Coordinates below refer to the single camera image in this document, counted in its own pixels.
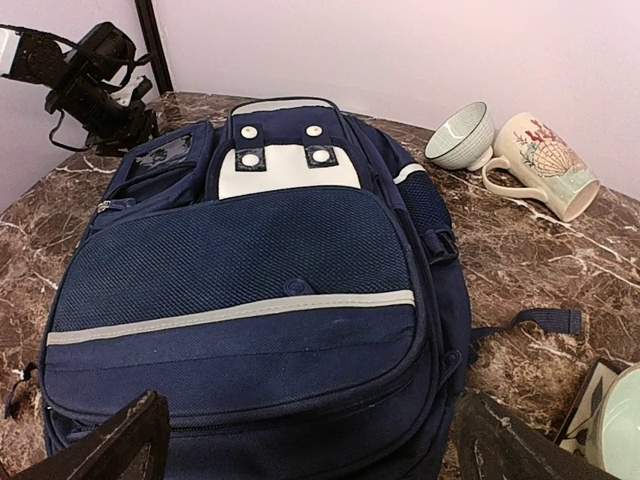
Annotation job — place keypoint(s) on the left black frame post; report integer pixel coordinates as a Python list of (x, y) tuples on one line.
[(153, 42)]

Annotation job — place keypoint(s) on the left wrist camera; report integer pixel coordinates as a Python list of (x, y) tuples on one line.
[(106, 55)]

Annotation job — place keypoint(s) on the navy blue student backpack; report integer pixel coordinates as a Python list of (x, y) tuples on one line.
[(289, 282)]

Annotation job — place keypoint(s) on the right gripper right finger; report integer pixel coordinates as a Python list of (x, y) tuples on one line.
[(493, 442)]

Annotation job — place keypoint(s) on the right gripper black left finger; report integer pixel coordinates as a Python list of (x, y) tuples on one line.
[(132, 444)]

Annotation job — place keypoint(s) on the white floral mug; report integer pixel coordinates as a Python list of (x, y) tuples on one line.
[(532, 161)]

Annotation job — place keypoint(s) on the upright celadon bowl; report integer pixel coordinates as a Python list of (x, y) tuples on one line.
[(612, 443)]

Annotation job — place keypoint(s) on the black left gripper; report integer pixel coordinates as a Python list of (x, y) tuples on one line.
[(112, 129)]

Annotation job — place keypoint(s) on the tipped celadon bowl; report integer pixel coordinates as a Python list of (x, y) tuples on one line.
[(464, 141)]

